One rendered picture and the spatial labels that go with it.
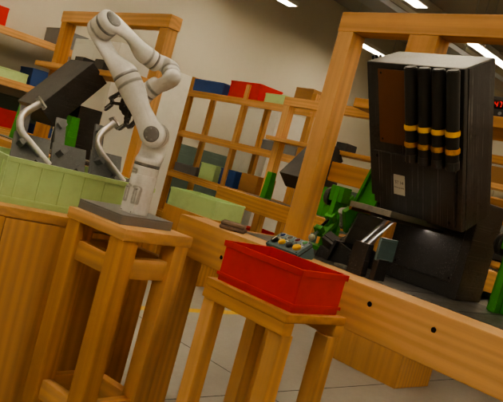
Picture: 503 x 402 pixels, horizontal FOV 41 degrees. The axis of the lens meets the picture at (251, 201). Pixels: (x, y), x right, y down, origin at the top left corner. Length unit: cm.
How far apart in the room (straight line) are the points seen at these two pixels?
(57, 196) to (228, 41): 882
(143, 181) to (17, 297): 64
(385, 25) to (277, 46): 909
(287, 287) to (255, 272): 13
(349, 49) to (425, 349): 158
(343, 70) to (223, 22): 821
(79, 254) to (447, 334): 125
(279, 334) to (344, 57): 161
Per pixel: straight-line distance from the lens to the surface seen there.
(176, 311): 266
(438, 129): 204
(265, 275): 186
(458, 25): 279
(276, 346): 179
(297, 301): 180
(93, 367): 230
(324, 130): 301
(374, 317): 200
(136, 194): 234
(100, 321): 225
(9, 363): 267
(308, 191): 300
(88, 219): 233
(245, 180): 850
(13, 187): 257
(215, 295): 196
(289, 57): 1225
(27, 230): 253
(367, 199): 235
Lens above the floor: 114
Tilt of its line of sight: 3 degrees down
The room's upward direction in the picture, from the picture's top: 15 degrees clockwise
